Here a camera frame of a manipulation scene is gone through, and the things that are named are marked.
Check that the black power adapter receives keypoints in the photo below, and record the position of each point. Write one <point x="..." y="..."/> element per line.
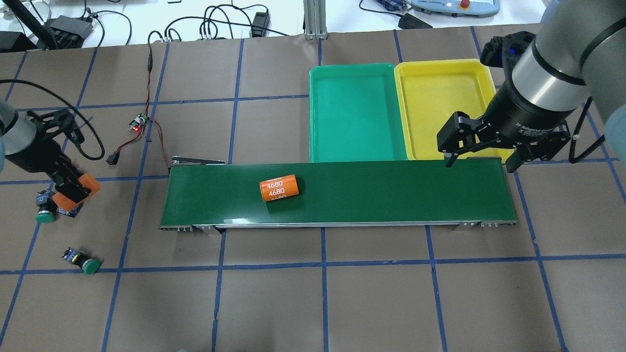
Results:
<point x="260" y="25"/>

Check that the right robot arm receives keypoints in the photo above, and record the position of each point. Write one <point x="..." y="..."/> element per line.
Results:
<point x="577" y="58"/>

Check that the green conveyor belt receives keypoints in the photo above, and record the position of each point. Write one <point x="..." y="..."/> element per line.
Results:
<point x="332" y="194"/>

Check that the green plastic tray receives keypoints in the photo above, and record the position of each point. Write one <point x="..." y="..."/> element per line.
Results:
<point x="355" y="114"/>

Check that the teach pendant tablet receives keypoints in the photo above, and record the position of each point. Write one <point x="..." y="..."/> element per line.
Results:
<point x="458" y="8"/>

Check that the yellow plastic tray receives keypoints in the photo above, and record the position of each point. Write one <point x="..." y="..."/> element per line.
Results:
<point x="430" y="92"/>

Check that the aluminium frame post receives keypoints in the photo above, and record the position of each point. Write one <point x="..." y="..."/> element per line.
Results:
<point x="315" y="20"/>

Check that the plain orange cylinder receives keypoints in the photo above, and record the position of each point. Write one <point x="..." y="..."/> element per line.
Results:
<point x="70" y="195"/>

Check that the black rocker switch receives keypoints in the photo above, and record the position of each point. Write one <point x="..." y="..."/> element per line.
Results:
<point x="113" y="158"/>

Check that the yellow push button switch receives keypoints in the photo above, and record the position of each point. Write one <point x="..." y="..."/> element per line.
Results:
<point x="70" y="213"/>

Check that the green push button switch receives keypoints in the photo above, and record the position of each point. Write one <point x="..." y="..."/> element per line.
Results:
<point x="85" y="262"/>
<point x="47" y="208"/>

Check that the orange cylinder with 4680 print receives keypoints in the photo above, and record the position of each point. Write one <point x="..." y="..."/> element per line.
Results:
<point x="279" y="188"/>

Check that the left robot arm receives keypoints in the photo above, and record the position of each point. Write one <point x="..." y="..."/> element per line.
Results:
<point x="29" y="143"/>

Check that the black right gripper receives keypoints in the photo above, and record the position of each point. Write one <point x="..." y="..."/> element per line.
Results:
<point x="522" y="114"/>

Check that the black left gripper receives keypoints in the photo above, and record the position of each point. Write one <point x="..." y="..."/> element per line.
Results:
<point x="30" y="157"/>

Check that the motor controller circuit board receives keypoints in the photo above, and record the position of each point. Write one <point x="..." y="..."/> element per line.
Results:
<point x="137" y="124"/>

